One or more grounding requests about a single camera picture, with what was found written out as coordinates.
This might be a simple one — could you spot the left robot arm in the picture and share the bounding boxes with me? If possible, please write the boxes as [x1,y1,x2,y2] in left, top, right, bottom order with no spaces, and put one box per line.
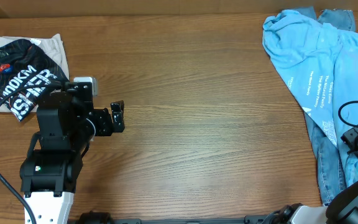
[20,92,125,223]

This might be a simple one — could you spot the blue denim jeans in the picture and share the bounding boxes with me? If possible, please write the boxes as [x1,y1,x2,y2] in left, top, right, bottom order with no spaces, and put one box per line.
[296,6,356,206]

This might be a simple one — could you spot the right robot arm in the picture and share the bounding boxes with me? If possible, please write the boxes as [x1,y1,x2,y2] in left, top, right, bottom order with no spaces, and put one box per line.
[263,125,358,224]

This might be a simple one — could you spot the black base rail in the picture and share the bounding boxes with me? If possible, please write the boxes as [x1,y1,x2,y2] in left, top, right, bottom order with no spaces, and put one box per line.
[67,212,275,224]

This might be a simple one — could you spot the beige folded garment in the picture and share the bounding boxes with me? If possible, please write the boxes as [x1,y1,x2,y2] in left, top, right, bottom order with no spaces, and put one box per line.
[0,33,70,113]

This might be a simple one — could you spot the black printed t-shirt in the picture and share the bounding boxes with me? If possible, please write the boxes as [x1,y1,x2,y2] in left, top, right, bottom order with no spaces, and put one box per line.
[0,39,69,121]

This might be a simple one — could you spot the light blue t-shirt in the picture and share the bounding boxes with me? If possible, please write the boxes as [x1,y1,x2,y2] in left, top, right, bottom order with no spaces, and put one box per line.
[262,9,358,186]

